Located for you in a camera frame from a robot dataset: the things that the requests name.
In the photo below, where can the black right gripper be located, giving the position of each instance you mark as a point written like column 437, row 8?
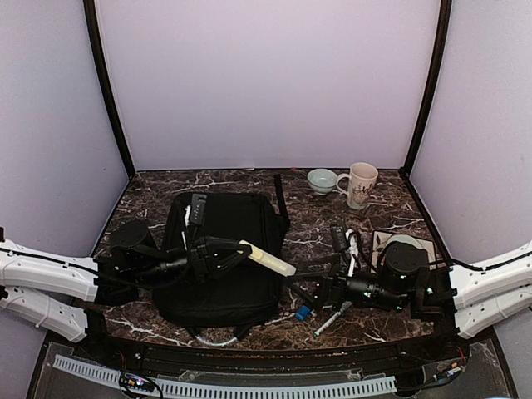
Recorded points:
column 329, row 283

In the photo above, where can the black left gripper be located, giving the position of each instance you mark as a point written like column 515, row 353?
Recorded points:
column 204, row 257

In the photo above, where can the yellow highlighter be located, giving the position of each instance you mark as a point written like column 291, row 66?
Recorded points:
column 268, row 260

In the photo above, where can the black student bag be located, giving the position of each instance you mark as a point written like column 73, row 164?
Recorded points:
column 224, row 237

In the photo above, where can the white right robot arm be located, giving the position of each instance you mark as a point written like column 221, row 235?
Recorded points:
column 482, row 294

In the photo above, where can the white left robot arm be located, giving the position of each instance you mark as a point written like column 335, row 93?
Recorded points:
column 28, row 276

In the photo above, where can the white pen green tip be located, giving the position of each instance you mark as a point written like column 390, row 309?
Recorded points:
column 330, row 321

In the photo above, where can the floral square plate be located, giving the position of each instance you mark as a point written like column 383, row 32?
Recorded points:
column 379, row 242

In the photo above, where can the black marker blue cap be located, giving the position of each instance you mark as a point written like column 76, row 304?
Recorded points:
column 302, row 313

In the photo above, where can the pale green bowl on plate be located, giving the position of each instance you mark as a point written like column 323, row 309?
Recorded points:
column 405, row 239

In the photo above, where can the small celadon bowl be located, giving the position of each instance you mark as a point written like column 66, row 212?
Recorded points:
column 322, row 181

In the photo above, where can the cream floral mug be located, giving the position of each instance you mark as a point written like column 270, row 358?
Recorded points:
column 357, row 184

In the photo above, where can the small circuit board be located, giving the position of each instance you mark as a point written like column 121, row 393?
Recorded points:
column 133, row 383

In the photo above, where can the black front rail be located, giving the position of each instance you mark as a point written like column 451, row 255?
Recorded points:
column 154, row 359

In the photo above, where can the white slotted cable duct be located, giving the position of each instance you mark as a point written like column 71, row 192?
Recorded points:
column 193, row 384

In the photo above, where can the left black frame post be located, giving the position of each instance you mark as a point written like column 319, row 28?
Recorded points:
column 104, row 80

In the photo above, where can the black frame post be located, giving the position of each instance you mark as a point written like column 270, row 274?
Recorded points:
column 104, row 80
column 442, row 27

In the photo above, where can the right black frame post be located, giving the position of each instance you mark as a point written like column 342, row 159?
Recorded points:
column 442, row 27

